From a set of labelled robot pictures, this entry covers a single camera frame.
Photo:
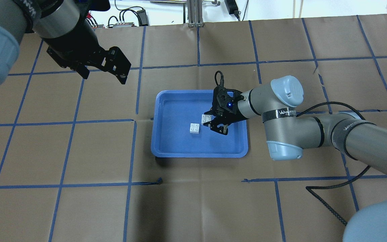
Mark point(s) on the blue plastic tray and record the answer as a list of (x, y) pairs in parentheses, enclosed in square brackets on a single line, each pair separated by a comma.
[(175, 110)]

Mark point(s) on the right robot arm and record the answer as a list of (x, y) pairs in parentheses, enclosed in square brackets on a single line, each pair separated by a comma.
[(288, 134)]

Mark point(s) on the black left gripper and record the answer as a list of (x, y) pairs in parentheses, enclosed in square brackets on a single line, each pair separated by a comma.
[(75, 40)]

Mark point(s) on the black power adapter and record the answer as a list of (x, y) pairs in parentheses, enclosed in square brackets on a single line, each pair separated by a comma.
[(232, 8)]

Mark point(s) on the aluminium profile post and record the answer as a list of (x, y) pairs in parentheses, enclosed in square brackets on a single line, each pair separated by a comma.
[(195, 13)]

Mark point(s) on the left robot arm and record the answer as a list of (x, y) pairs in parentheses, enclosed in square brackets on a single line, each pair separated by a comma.
[(63, 26)]

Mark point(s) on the white block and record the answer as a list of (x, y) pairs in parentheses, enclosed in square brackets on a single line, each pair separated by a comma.
[(194, 128), (205, 118)]

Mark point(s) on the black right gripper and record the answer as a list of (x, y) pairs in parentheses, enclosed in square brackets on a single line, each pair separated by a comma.
[(226, 118)]

